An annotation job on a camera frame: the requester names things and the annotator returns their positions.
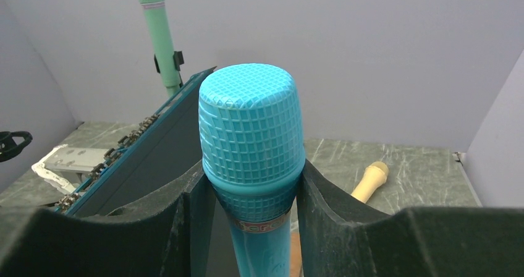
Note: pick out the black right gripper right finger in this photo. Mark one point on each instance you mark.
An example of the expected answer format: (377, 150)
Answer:
(341, 236)

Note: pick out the green microphone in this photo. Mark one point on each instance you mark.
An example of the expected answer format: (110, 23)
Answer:
(157, 22)

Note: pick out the black tripod shock-mount stand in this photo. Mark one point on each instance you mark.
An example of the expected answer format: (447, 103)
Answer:
(12, 143)

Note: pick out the wooden board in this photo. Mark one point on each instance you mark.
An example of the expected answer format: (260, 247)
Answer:
(295, 255)

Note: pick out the beige microphone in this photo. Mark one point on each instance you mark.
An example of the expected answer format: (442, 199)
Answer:
(374, 176)

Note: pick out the blue network switch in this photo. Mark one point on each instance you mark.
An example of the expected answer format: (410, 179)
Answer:
(164, 147)

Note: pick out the black green-mic stand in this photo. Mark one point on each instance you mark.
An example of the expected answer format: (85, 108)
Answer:
(178, 60)

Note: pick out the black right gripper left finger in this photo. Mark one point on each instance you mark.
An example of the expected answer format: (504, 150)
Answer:
(165, 233)

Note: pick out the blue microphone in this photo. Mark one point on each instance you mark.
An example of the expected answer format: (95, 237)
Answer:
(251, 137)

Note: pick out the grey metal bracket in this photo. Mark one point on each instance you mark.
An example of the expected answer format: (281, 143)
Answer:
(65, 167)

